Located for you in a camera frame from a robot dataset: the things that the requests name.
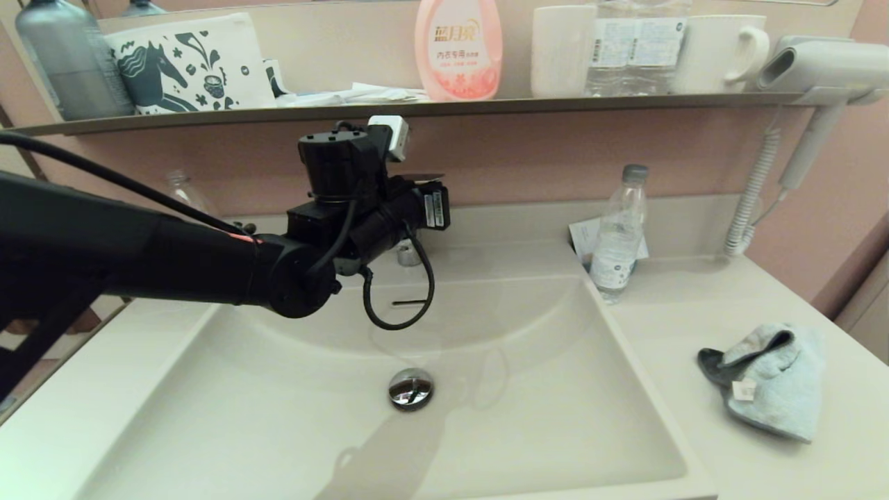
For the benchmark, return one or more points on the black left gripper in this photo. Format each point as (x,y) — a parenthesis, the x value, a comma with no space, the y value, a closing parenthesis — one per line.
(403,208)

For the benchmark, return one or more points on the small white printed pouch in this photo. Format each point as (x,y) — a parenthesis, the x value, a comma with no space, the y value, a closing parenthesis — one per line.
(276,76)

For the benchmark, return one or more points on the white horse print pouch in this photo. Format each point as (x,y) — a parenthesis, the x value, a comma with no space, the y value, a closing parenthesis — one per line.
(236,59)

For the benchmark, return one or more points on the capless clear plastic bottle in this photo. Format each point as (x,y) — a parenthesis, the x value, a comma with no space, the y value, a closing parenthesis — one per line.
(184,191)

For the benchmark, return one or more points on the white papers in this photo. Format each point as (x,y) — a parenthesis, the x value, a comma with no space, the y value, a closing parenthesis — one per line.
(361,94)

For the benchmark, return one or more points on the white hair dryer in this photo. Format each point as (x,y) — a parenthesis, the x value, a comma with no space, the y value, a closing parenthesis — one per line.
(826,69)

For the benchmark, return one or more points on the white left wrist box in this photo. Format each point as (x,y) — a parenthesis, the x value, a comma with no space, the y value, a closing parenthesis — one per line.
(385,135)

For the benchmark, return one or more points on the chrome drain stopper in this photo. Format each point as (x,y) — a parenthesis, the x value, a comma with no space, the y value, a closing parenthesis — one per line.
(411,389)

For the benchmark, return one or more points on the long brown wall shelf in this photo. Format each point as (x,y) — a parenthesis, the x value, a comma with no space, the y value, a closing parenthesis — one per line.
(486,107)

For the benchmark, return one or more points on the pink detergent bottle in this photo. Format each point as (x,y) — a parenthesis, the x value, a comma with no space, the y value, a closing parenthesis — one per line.
(458,48)

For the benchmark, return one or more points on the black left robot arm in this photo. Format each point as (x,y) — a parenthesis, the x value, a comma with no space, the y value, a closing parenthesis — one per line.
(139,257)

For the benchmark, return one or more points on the grey-capped clear plastic bottle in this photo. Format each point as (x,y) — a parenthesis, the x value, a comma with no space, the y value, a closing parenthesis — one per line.
(618,243)

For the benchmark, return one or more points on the light blue grey cloth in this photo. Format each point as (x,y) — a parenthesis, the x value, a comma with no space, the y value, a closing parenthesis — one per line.
(778,389)

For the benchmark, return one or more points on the chrome faucet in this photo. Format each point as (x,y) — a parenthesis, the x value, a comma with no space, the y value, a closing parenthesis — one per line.
(408,255)

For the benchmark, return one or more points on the grey translucent bottle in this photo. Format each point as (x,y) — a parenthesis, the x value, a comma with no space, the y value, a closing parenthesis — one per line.
(76,69)

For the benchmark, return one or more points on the water bottles on shelf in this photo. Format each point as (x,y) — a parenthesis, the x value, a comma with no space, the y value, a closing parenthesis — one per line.
(615,45)

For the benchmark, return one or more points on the beige sink basin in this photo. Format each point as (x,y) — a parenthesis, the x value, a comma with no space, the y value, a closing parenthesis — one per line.
(278,417)

